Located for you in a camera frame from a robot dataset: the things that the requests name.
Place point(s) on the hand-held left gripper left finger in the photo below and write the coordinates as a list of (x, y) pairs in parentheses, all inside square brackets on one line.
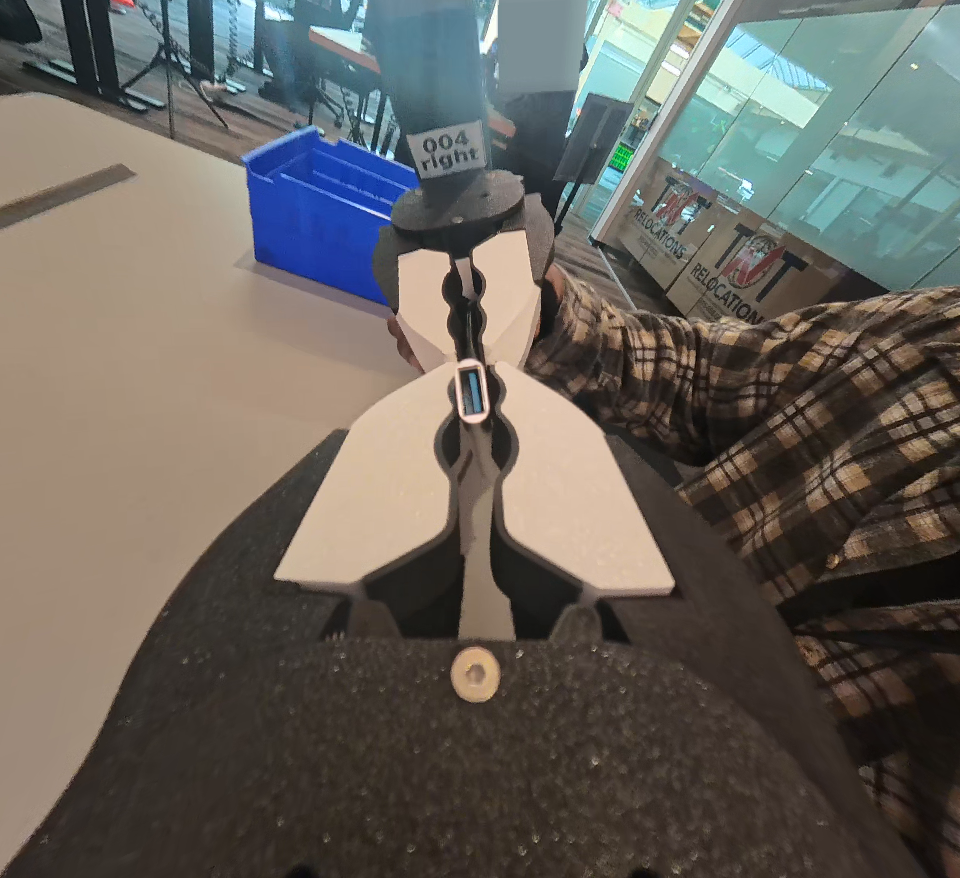
[(367, 510)]

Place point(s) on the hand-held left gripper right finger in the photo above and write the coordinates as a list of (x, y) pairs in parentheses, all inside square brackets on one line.
[(585, 510)]

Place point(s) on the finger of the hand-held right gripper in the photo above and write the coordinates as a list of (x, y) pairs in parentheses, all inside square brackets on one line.
[(514, 293), (420, 300)]

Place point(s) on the blue plastic bin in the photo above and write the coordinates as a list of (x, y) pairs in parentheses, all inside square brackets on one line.
[(315, 240)]

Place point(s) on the person's right hand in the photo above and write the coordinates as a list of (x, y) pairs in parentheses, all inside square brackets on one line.
[(401, 342)]

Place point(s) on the white box with red logo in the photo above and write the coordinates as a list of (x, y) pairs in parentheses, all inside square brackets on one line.
[(660, 240), (735, 285)]

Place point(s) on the black monitor on tripod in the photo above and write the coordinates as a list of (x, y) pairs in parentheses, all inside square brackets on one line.
[(592, 139)]

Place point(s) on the person's plaid shirt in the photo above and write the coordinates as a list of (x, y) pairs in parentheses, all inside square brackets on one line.
[(825, 503)]

